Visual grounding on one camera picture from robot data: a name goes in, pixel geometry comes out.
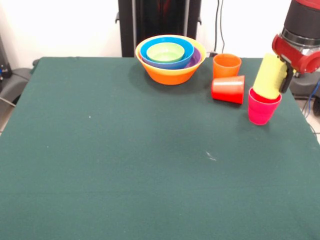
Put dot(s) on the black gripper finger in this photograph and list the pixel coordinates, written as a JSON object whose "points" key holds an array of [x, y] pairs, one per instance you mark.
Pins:
{"points": [[286, 80]]}

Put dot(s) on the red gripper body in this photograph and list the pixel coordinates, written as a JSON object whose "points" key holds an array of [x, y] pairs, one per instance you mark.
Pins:
{"points": [[295, 55]]}

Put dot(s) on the yellow cup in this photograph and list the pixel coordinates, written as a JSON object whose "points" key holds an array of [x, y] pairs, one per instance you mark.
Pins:
{"points": [[268, 75]]}

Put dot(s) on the pink cup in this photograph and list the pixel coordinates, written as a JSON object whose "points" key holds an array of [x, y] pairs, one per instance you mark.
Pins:
{"points": [[262, 112]]}

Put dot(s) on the red cup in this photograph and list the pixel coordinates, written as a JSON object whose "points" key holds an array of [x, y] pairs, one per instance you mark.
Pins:
{"points": [[228, 90]]}

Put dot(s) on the orange cup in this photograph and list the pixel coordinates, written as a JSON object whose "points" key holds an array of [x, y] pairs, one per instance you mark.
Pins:
{"points": [[226, 67]]}

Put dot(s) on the purple bowl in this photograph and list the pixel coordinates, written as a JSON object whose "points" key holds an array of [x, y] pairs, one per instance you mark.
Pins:
{"points": [[196, 58]]}

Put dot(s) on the light orange bowl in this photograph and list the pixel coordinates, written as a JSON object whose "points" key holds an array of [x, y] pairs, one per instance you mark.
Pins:
{"points": [[170, 76]]}

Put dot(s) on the green bowl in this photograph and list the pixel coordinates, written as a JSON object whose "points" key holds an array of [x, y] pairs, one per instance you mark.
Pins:
{"points": [[165, 52]]}

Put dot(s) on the deep blue bowl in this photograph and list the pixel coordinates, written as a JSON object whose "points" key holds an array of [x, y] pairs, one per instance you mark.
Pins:
{"points": [[141, 51]]}

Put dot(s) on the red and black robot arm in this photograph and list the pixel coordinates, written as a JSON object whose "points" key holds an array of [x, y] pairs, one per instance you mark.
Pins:
{"points": [[302, 20]]}

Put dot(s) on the grey machine base with knob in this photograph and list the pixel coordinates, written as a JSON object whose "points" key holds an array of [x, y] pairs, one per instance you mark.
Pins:
{"points": [[307, 86]]}

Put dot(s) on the black power plug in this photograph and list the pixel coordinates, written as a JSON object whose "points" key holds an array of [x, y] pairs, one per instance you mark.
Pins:
{"points": [[213, 53]]}

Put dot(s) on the dark green tablecloth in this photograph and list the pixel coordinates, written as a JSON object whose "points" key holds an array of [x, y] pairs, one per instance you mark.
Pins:
{"points": [[140, 190]]}

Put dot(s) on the grey floor equipment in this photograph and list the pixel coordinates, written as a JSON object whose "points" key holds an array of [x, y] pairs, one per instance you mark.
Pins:
{"points": [[15, 82]]}

